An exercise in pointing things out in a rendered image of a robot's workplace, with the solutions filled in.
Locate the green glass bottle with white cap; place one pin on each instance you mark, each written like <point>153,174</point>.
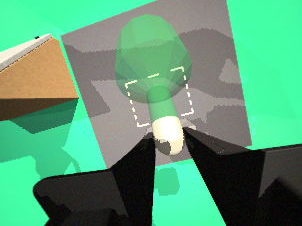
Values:
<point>152,66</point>

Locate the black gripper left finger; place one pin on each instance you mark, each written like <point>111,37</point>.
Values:
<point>127,187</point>

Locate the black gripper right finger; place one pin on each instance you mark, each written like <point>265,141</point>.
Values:
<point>240,180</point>

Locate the grey flat mat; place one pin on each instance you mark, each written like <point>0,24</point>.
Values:
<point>212,100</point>

